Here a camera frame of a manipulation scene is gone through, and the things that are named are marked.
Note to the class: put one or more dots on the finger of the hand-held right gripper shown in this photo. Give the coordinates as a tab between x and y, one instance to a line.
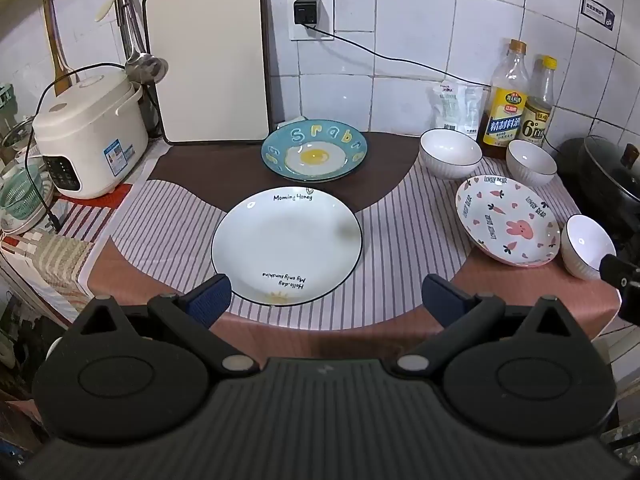
615	270

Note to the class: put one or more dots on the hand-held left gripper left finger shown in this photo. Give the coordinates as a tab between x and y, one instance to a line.
212	300

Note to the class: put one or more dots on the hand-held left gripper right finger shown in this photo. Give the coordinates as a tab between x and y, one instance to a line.
442	300

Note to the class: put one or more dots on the small white ribbed bowl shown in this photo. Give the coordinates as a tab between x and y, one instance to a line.
585	245
530	160

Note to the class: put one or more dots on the blue fried egg plate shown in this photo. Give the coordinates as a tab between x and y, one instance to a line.
315	157

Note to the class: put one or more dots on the striped brown pink tablecloth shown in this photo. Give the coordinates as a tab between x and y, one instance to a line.
400	260

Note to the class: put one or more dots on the white plate with black rim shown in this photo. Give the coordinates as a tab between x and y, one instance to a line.
285	240

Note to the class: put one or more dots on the pink rabbit print plate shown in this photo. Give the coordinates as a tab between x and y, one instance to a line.
505	220

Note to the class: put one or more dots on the glass wok lid wooden knob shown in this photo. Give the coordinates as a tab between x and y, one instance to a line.
605	165

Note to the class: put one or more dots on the black wok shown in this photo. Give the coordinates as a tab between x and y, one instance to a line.
570	160

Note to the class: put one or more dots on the large white ribbed bowl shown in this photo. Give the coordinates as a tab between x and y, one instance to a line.
450	152

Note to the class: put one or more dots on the red striped cloth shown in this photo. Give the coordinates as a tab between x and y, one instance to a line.
85	215

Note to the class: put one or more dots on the vinegar bottle yellow cap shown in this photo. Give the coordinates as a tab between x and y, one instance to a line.
540	120

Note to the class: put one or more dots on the cooking oil bottle yellow label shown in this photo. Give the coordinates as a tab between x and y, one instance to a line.
502	115

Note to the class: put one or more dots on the white seasoning pouch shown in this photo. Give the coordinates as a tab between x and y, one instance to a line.
447	105
475	110

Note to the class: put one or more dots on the white rice cooker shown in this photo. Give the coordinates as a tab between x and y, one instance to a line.
90	130

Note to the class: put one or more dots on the green plastic colander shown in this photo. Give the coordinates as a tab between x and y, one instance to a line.
25	195

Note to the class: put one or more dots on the cream cutting board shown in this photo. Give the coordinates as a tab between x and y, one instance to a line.
205	60

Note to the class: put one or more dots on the metal ladle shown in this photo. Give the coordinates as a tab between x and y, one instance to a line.
145	67

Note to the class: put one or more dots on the black plug adapter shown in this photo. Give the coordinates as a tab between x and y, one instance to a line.
306	11

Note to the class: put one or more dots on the black plug in socket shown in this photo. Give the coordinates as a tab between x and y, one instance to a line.
325	15

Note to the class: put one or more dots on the wooden spatula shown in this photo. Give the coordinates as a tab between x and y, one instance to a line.
52	35

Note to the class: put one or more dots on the cream plastic spoon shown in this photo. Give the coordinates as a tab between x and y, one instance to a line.
107	7

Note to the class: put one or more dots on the wall sticker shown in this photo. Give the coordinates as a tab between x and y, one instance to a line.
597	14

